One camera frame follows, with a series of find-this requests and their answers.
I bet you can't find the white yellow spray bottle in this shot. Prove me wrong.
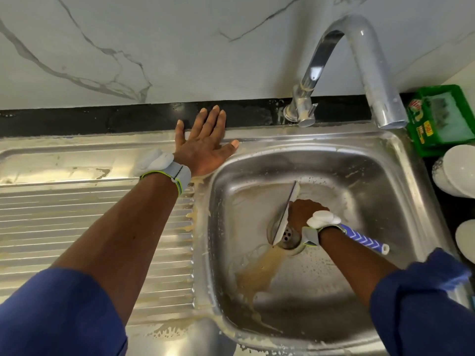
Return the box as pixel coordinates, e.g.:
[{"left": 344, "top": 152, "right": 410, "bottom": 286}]
[{"left": 455, "top": 219, "right": 475, "bottom": 264}]

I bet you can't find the person's left forearm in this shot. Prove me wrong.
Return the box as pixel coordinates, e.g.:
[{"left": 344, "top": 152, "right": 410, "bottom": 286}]
[{"left": 52, "top": 174, "right": 179, "bottom": 323}]

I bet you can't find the person's left hand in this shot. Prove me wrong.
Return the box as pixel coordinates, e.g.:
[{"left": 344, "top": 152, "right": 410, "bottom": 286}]
[{"left": 174, "top": 105, "right": 240, "bottom": 178}]

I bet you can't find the metal drain strainer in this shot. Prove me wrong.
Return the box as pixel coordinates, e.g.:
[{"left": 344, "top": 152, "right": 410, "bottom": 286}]
[{"left": 267, "top": 219, "right": 304, "bottom": 253}]

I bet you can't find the white bowl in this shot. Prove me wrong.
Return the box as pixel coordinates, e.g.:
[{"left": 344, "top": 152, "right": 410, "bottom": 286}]
[{"left": 432, "top": 144, "right": 475, "bottom": 199}]

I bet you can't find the green soap tray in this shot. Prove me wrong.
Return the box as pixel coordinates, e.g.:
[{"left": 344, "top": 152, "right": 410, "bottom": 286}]
[{"left": 406, "top": 84, "right": 475, "bottom": 158}]

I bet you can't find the stainless steel sink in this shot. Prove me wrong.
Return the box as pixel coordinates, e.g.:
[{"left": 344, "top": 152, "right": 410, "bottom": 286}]
[{"left": 0, "top": 122, "right": 475, "bottom": 356}]

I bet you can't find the white left wrist tracker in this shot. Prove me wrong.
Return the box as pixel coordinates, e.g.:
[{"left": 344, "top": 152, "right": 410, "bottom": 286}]
[{"left": 134, "top": 149, "right": 192, "bottom": 196}]

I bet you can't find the chrome faucet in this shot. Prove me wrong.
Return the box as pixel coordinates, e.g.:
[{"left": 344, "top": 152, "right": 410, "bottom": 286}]
[{"left": 282, "top": 14, "right": 409, "bottom": 131}]

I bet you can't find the blue white squeegee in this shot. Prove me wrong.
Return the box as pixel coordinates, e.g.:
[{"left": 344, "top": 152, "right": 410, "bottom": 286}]
[{"left": 271, "top": 180, "right": 390, "bottom": 257}]

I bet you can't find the person's right hand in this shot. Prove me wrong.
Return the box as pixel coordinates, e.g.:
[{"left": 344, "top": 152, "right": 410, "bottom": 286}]
[{"left": 287, "top": 198, "right": 330, "bottom": 234}]

